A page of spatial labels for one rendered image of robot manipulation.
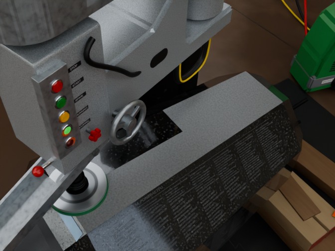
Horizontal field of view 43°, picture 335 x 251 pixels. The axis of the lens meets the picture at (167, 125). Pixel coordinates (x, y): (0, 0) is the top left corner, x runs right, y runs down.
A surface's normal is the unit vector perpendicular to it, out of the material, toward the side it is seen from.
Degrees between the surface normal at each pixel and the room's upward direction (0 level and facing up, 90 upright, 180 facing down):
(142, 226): 45
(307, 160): 0
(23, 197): 16
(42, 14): 90
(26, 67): 90
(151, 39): 90
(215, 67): 0
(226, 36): 0
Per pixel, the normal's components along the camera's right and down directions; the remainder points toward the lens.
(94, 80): 0.78, 0.50
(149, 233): 0.47, -0.03
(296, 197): 0.03, -0.64
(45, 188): -0.15, -0.46
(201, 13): 0.11, 0.76
